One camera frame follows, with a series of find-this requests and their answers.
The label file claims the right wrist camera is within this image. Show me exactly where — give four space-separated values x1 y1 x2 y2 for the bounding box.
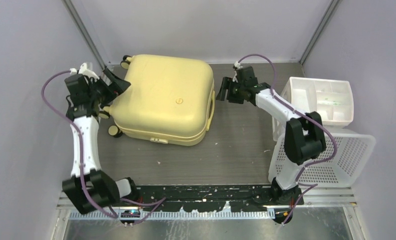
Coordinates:
233 64 255 83

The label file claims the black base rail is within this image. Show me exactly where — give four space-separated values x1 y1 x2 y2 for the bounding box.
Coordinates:
134 184 303 213

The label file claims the white divided organizer tray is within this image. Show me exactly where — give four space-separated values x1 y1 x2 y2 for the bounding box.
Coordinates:
280 76 354 128

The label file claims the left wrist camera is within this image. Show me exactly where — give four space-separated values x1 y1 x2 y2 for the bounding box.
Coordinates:
70 62 100 80

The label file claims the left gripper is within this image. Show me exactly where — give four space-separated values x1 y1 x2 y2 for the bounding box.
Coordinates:
88 69 130 106

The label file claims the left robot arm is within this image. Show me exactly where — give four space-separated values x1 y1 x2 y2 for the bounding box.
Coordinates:
62 62 140 215

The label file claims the yellow hard-shell suitcase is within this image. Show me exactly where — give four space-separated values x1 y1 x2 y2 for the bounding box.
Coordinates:
104 54 215 146

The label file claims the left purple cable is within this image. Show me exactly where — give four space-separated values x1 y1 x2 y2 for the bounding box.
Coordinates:
40 68 167 226

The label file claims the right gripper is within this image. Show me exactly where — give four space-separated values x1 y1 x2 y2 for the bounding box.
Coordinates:
217 77 246 105

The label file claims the white perforated plastic basket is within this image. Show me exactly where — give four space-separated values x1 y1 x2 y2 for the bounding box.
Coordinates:
268 128 376 188

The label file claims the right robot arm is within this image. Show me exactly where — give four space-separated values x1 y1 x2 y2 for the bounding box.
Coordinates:
216 66 326 205

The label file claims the slotted metal cable duct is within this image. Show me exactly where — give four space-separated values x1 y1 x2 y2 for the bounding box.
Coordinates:
69 208 275 221

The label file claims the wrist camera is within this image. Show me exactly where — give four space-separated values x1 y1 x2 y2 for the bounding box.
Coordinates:
233 64 255 83
70 62 100 80

